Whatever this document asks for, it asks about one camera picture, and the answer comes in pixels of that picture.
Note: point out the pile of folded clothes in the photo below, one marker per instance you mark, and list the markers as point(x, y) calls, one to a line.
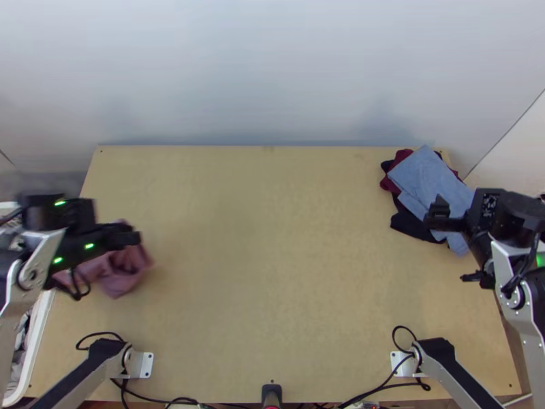
point(425, 179)

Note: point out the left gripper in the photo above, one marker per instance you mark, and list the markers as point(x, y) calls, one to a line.
point(119, 238)

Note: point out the white laundry basket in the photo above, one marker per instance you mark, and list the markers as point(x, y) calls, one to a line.
point(36, 341)

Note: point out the pink t-shirt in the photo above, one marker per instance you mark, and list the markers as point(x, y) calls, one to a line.
point(123, 277)

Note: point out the heap of clothes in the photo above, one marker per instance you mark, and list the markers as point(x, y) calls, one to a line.
point(21, 341)

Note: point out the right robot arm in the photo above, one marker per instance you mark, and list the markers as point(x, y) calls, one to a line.
point(502, 255)

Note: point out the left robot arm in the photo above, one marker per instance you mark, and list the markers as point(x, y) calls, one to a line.
point(38, 251)

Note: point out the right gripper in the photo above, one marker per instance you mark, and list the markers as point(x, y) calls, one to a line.
point(449, 226)

